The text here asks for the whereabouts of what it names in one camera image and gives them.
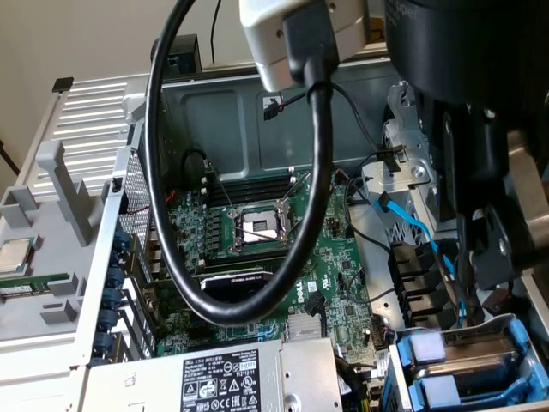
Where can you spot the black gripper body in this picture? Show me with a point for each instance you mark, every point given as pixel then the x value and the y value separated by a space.
pixel 463 51

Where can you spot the hard disk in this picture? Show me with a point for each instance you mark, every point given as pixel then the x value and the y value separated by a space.
pixel 422 347

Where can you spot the blue plastic disk carrier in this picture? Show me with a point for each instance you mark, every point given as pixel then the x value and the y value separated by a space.
pixel 437 388

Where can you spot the silver drive cage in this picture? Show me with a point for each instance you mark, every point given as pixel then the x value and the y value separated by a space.
pixel 407 146

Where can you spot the brown cardboard box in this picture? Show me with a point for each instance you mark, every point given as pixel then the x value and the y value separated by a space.
pixel 376 30

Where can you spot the green motherboard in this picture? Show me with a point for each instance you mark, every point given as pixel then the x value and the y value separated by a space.
pixel 339 253

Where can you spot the black RAM slot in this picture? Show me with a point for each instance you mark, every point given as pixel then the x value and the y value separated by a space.
pixel 257 192
pixel 240 256
pixel 253 198
pixel 257 182
pixel 257 187
pixel 268 266
pixel 257 261

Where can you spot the metal locking lever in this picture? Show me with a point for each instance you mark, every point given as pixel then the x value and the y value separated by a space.
pixel 261 235
pixel 223 191

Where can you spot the CPU socket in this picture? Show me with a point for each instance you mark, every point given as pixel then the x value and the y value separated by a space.
pixel 257 225

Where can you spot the silver chipset heat sink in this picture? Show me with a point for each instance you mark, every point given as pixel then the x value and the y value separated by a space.
pixel 302 328

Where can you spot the blue drive caddies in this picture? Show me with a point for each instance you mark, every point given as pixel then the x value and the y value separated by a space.
pixel 532 386

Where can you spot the open PC case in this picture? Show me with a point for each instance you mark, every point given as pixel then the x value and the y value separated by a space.
pixel 214 129

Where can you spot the black graphics card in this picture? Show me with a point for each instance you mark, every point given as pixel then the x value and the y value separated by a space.
pixel 240 287

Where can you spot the black box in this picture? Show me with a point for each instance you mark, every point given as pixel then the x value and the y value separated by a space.
pixel 184 51

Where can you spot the dark blue slot latch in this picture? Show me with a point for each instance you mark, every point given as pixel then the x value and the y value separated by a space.
pixel 116 258
pixel 107 321
pixel 104 344
pixel 114 277
pixel 111 298
pixel 122 239

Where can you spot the silver power supply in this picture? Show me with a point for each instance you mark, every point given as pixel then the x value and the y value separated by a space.
pixel 171 377

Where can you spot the grey parts rack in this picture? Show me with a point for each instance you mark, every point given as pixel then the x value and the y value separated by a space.
pixel 51 266

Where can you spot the green RAM stick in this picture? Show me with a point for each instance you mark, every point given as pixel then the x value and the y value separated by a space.
pixel 25 285

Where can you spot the silver CPU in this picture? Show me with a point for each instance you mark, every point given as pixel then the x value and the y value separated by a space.
pixel 15 255

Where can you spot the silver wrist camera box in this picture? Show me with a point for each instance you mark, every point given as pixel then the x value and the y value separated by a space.
pixel 266 43

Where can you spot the small black bracket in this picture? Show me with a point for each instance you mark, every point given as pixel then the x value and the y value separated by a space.
pixel 63 83

